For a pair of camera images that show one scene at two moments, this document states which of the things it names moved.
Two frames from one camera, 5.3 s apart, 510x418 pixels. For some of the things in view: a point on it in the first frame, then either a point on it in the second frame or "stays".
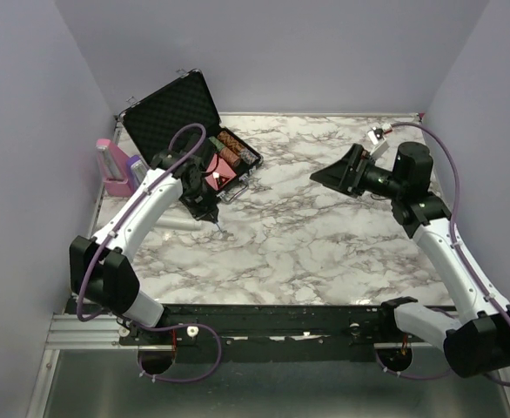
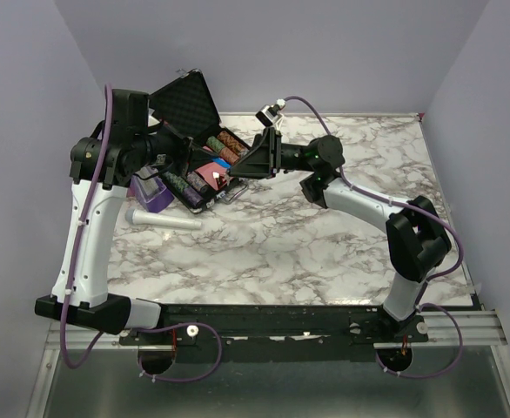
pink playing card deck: [219, 173] stays
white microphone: [178, 224] stays
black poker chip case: [184, 108] stays
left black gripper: [209, 211] -> [187, 156]
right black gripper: [339, 176] -> [263, 159]
